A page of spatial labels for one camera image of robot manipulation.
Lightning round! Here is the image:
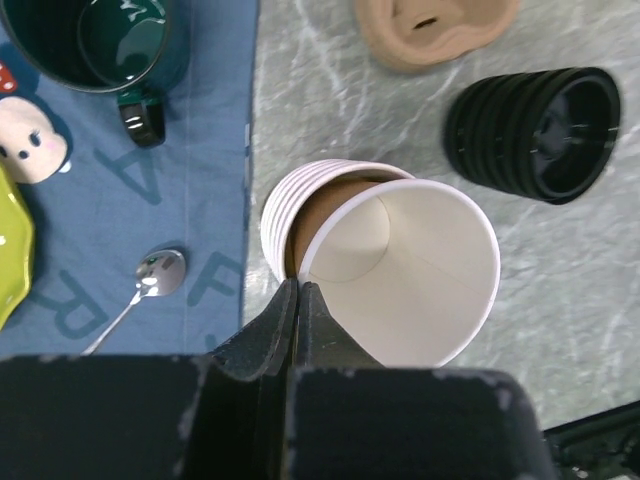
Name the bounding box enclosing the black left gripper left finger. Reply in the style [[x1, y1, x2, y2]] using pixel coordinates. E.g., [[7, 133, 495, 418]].
[[207, 278, 299, 382]]

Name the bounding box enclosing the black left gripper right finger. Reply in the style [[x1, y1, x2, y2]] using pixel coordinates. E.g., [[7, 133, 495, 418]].
[[294, 282, 382, 369]]

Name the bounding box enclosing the brown paper coffee cup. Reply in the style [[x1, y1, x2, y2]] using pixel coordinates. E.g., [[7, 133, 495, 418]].
[[287, 179, 501, 367]]

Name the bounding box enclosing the brown pulp cup carrier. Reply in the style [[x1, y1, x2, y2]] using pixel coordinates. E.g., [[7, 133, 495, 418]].
[[352, 0, 520, 74]]

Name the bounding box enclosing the silver spoon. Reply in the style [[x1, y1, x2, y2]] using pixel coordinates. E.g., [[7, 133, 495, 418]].
[[81, 249, 187, 356]]

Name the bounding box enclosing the stack of paper cups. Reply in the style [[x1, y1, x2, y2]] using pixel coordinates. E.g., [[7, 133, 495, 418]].
[[260, 159, 415, 282]]

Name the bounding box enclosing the blue letter-print cloth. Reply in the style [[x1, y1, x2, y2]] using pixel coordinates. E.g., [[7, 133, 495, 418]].
[[1, 1, 259, 355]]

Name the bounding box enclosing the yellow-green dotted plate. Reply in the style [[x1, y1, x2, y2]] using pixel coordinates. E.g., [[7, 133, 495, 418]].
[[0, 166, 35, 329]]

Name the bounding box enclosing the mouse plush toy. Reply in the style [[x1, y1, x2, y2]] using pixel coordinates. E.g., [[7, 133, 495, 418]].
[[1, 62, 71, 184]]

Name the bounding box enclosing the stack of black lids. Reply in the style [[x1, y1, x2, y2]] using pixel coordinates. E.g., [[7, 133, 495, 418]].
[[442, 67, 623, 205]]

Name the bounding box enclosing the dark green mug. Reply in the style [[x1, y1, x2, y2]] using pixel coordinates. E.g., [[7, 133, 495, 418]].
[[1, 0, 190, 148]]

